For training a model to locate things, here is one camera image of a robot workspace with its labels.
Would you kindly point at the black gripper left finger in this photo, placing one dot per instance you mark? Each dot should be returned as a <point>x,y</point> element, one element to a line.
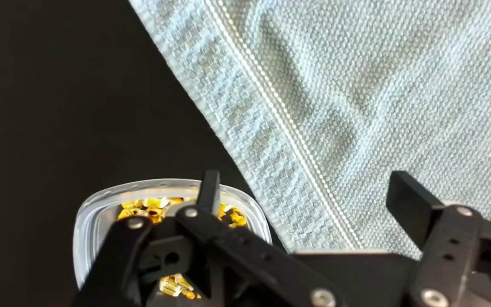
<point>221,244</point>

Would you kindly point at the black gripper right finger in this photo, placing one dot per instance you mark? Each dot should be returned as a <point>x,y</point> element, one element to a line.
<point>455,249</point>

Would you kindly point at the yellow candy pile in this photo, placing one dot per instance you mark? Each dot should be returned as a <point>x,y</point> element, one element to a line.
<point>148,206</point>

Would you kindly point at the clear plastic bowl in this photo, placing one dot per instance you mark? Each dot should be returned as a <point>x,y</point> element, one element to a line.
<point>93,227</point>

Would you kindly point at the blue towel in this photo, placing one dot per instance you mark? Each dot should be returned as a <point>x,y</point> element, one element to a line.
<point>370,102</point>

